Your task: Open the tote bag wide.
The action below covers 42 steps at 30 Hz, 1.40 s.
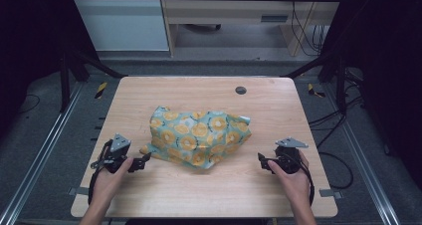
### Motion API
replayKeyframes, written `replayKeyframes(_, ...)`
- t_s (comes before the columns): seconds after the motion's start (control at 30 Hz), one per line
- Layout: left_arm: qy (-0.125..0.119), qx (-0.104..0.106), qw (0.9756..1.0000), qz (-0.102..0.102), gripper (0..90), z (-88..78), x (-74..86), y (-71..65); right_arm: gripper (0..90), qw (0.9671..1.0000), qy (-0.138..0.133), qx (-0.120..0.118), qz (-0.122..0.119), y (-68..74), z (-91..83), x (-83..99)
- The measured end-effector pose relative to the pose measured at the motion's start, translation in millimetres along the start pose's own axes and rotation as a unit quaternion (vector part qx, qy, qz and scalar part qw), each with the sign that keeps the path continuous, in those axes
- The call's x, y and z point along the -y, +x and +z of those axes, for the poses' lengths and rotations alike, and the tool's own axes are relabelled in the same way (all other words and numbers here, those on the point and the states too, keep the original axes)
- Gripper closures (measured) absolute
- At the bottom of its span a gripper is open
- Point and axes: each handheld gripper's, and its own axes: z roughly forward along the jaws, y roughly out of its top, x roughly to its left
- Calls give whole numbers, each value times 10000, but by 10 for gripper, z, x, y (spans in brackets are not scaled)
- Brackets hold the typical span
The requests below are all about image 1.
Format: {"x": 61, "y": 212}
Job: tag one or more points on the green cloth with orange print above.
{"x": 197, "y": 137}

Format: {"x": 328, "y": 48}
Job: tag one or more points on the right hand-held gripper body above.
{"x": 288, "y": 155}

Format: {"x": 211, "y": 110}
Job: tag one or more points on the light wooden desk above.
{"x": 225, "y": 14}

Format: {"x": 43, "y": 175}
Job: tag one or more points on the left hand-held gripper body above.
{"x": 118, "y": 144}

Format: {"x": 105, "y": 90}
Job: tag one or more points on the black metal stand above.
{"x": 64, "y": 82}
{"x": 340, "y": 85}

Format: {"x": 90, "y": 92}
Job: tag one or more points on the grey metal table bracket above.
{"x": 330, "y": 193}
{"x": 79, "y": 191}

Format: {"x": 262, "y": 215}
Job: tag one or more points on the white cabinet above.
{"x": 122, "y": 26}

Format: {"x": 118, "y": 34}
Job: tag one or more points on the aluminium floor rail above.
{"x": 365, "y": 165}
{"x": 40, "y": 152}

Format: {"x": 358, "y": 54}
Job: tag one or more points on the person's left hand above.
{"x": 107, "y": 181}

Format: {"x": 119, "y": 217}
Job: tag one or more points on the person's right hand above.
{"x": 293, "y": 183}

